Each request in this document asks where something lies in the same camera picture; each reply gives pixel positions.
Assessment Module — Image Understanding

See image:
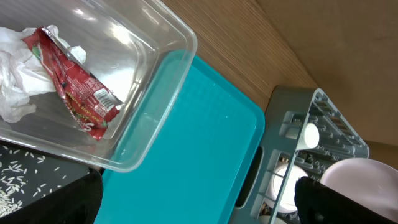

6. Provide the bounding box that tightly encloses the small pink plate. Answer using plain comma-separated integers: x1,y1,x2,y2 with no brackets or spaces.
264,163,308,214

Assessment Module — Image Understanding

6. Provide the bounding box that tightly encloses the red snack wrapper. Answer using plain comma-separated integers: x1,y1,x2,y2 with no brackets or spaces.
22,27,123,141

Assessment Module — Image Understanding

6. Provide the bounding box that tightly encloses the cream cup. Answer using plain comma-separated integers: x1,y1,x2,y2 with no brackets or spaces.
285,123,320,150

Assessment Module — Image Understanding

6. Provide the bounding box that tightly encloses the white tissue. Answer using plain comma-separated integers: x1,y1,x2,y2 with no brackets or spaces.
0,25,87,124

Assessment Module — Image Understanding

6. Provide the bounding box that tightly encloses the large pink plate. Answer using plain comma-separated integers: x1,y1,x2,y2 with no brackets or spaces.
320,158,397,222

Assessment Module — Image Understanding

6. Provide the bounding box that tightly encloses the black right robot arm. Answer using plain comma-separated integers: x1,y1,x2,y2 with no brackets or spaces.
294,177,397,224

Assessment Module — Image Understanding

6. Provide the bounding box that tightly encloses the clear plastic waste bin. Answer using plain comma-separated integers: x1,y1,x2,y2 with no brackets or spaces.
1,0,197,172

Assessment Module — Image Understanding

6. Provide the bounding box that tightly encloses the teal plastic tray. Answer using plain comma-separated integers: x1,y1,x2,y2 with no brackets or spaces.
95,57,265,224

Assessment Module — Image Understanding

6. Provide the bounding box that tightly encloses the grey plastic dish rack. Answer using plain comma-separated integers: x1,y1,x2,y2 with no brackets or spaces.
229,86,369,223

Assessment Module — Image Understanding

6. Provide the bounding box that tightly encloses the black tray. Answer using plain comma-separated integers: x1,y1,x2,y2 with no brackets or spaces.
1,144,103,223

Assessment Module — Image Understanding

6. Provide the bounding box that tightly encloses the spilled rice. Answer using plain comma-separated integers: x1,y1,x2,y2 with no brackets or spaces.
1,146,71,217

